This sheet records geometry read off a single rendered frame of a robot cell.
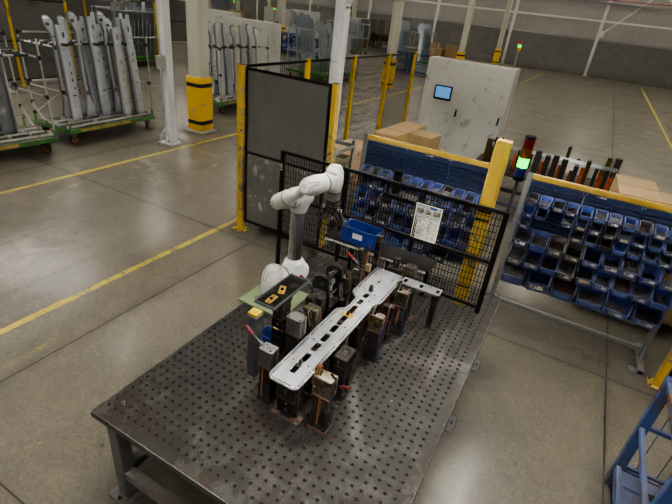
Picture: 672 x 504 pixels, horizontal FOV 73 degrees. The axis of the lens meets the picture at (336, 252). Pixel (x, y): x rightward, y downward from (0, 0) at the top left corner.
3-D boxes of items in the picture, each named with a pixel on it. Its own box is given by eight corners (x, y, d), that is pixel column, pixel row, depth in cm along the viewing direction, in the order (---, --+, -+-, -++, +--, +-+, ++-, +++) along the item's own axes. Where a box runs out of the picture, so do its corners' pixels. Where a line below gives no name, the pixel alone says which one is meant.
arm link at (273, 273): (256, 290, 337) (257, 264, 326) (275, 282, 348) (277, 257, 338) (269, 300, 327) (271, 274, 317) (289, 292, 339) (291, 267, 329)
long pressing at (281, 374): (300, 395, 223) (301, 393, 222) (263, 376, 231) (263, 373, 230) (404, 277, 332) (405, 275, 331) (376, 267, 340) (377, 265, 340)
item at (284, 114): (328, 259, 546) (348, 83, 451) (323, 263, 535) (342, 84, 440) (240, 226, 597) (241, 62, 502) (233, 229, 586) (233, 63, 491)
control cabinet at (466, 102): (409, 160, 947) (433, 30, 831) (418, 155, 989) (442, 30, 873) (486, 180, 885) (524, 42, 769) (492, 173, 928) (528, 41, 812)
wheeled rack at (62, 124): (72, 146, 801) (53, 36, 718) (35, 134, 837) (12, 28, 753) (156, 128, 955) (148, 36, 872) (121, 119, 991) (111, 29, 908)
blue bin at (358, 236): (373, 251, 354) (375, 236, 348) (339, 238, 366) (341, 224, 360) (382, 243, 367) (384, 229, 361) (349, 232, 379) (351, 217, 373)
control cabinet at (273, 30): (209, 82, 1499) (207, -3, 1383) (220, 80, 1541) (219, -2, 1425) (268, 95, 1406) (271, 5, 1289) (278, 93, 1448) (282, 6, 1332)
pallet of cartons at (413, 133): (409, 209, 709) (422, 143, 659) (364, 195, 743) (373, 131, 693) (436, 190, 801) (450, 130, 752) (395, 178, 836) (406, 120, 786)
